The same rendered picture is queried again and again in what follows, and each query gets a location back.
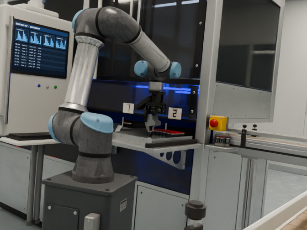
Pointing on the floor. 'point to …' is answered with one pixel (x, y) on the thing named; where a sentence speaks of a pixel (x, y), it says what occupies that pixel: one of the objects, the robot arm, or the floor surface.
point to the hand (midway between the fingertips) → (149, 129)
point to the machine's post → (205, 100)
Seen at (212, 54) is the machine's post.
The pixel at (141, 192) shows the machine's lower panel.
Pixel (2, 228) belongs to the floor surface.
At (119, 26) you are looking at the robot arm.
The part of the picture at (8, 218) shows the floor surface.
